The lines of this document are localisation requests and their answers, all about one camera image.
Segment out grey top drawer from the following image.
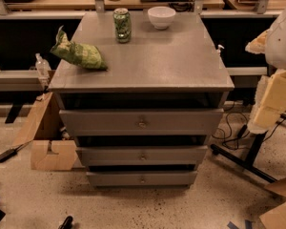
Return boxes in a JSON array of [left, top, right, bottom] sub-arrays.
[[59, 109, 223, 136]]

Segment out clear plastic bottle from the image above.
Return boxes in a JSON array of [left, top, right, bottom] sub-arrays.
[[35, 53, 51, 77]]

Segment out cardboard box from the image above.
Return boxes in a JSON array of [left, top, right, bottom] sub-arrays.
[[12, 93, 78, 171], [259, 177, 286, 229]]

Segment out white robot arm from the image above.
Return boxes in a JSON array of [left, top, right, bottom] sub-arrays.
[[245, 9, 286, 134]]

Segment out black object bottom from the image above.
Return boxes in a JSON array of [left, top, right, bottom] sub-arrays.
[[58, 216, 73, 229]]

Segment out black stand base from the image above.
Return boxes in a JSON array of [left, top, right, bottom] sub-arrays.
[[210, 113, 286, 184]]

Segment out black power adapter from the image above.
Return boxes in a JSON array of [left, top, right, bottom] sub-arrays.
[[0, 149, 17, 163]]

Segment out grey drawer cabinet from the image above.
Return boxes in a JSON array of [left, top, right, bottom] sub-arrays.
[[50, 11, 234, 173]]

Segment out green soda can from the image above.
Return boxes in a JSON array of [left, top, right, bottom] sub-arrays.
[[113, 8, 132, 43]]

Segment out grey bottom drawer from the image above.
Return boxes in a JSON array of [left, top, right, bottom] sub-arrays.
[[87, 171, 197, 187]]

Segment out grey drawer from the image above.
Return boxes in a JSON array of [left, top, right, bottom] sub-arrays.
[[59, 109, 223, 136], [87, 171, 197, 187], [76, 145, 207, 166]]

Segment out white bowl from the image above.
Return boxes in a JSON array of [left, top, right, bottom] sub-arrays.
[[148, 7, 176, 30]]

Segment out green chip bag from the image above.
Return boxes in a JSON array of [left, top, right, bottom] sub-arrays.
[[51, 27, 108, 71]]

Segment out cardboard box left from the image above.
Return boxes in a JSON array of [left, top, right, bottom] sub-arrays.
[[12, 93, 78, 171]]

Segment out white pump bottle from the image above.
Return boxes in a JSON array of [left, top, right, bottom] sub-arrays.
[[216, 44, 225, 55]]

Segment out cardboard box right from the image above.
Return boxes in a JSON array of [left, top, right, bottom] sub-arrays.
[[259, 177, 286, 229]]

